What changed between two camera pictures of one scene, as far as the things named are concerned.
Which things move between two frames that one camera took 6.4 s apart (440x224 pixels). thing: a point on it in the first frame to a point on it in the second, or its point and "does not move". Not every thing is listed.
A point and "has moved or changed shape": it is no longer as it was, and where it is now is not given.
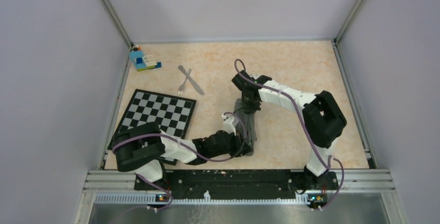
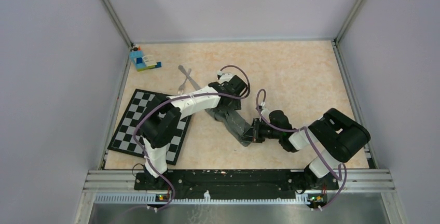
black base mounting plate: (238, 184) does not move
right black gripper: (249, 109) to (253, 134)
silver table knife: (196, 85) does not move
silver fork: (181, 87) does not move
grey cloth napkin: (249, 120) has moved or changed shape
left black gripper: (241, 148) to (234, 105)
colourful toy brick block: (143, 63) does not move
